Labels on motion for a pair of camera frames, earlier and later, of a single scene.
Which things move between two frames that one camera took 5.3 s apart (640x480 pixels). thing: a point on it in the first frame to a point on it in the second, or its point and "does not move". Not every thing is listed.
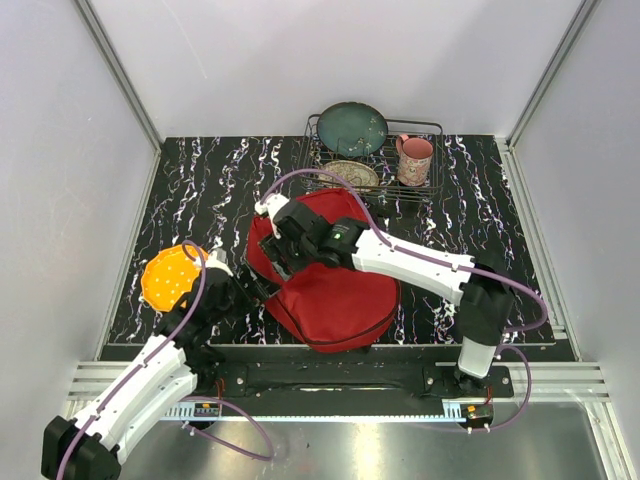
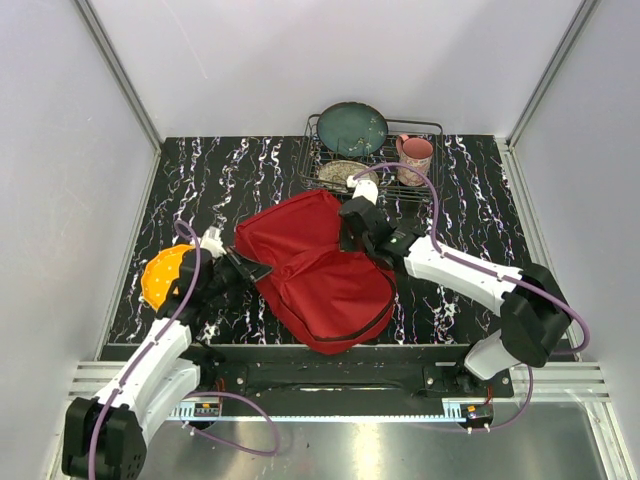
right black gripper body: x=299 y=254 to x=350 y=242
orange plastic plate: x=167 y=276 does not move
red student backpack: x=329 y=307 does not move
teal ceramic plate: x=352 y=129 does not move
